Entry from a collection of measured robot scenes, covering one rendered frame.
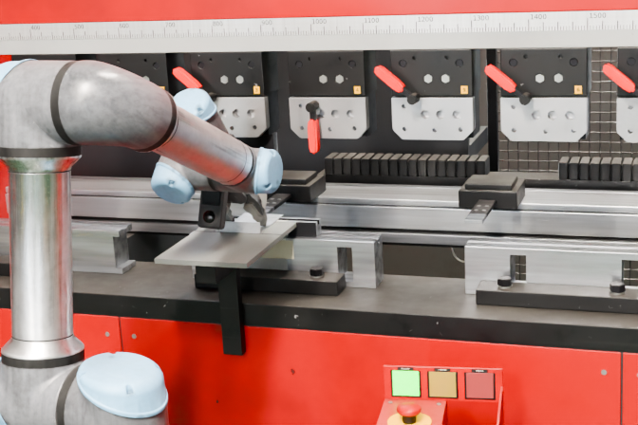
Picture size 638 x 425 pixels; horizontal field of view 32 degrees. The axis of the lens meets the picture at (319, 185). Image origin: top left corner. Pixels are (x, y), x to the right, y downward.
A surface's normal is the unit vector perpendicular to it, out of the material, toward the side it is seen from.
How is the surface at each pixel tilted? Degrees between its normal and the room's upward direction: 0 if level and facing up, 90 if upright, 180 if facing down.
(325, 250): 90
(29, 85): 56
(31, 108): 86
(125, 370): 8
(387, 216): 90
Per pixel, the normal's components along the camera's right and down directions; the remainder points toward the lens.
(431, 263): -0.38, 0.25
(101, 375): 0.07, -0.96
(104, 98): 0.31, -0.07
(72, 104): -0.18, 0.13
